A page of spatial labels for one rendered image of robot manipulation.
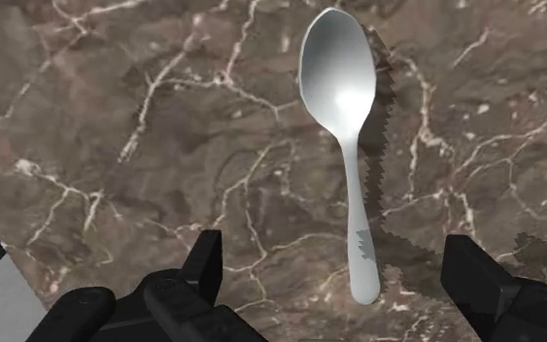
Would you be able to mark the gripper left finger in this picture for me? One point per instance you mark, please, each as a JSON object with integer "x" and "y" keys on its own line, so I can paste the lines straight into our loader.
{"x": 178, "y": 303}

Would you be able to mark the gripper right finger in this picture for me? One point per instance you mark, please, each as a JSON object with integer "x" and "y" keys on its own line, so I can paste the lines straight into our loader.
{"x": 491, "y": 289}

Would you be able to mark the white spoon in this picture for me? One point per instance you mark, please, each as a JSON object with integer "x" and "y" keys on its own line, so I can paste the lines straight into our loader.
{"x": 338, "y": 94}

